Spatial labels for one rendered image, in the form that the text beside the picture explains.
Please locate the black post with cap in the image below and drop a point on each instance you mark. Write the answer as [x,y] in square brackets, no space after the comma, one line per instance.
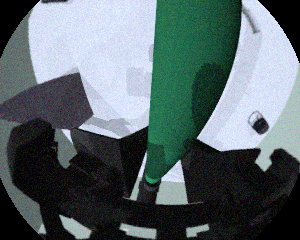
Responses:
[146,196]

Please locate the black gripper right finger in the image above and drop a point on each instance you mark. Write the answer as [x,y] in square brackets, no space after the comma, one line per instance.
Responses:
[204,166]

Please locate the green long cylindrical rod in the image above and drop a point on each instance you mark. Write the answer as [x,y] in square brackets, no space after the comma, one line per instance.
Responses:
[195,44]

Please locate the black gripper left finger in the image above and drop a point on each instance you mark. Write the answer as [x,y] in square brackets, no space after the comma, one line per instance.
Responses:
[125,155]

